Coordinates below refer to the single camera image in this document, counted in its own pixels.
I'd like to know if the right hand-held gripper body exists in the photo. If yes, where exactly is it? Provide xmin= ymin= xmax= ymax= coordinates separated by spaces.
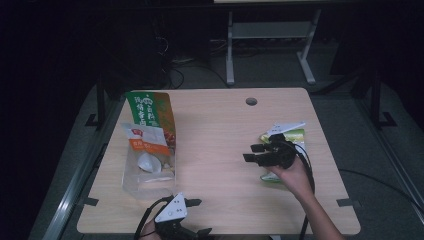
xmin=261 ymin=121 xmax=307 ymax=170

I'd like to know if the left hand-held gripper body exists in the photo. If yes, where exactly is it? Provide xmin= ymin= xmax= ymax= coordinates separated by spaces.
xmin=153 ymin=192 xmax=202 ymax=240

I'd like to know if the green and white snack packet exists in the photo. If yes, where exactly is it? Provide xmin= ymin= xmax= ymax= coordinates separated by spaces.
xmin=259 ymin=127 xmax=308 ymax=184

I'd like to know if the clear plastic container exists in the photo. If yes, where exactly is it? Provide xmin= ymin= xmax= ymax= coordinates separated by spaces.
xmin=121 ymin=121 xmax=178 ymax=201

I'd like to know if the white and orange snack packet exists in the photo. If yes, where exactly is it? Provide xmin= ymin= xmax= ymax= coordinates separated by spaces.
xmin=121 ymin=122 xmax=176 ymax=175

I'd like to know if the green and red snack packet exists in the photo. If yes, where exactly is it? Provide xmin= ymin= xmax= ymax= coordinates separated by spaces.
xmin=125 ymin=91 xmax=177 ymax=148

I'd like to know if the person's right hand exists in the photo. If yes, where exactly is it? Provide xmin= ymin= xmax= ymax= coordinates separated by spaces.
xmin=265 ymin=155 xmax=316 ymax=202

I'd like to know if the person's left hand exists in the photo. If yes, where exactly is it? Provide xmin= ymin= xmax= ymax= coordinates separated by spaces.
xmin=139 ymin=219 xmax=162 ymax=240

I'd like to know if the black metal stand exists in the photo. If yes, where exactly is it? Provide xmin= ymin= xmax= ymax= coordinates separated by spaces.
xmin=84 ymin=73 xmax=108 ymax=131
xmin=369 ymin=69 xmax=398 ymax=130

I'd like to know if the white metal stand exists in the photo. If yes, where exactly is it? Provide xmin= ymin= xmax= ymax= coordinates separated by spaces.
xmin=225 ymin=8 xmax=323 ymax=86

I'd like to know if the left hand-held gripper cable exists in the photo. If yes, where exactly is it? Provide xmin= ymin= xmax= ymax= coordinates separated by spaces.
xmin=133 ymin=195 xmax=175 ymax=240

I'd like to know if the hand-held gripper cable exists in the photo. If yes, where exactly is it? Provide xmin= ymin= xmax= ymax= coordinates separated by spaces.
xmin=133 ymin=195 xmax=175 ymax=240
xmin=282 ymin=141 xmax=317 ymax=240

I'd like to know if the right hand-held gripper cable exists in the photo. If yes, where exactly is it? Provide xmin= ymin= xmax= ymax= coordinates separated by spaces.
xmin=282 ymin=141 xmax=317 ymax=240

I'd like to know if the aluminium frame rail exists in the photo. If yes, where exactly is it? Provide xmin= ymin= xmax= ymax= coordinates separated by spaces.
xmin=41 ymin=96 xmax=128 ymax=240
xmin=353 ymin=96 xmax=424 ymax=218

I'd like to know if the black cable on floor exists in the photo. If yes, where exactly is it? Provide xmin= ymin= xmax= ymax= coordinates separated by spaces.
xmin=338 ymin=168 xmax=424 ymax=214

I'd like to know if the tangle of floor cables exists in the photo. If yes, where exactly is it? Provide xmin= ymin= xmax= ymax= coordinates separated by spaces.
xmin=154 ymin=35 xmax=232 ymax=90

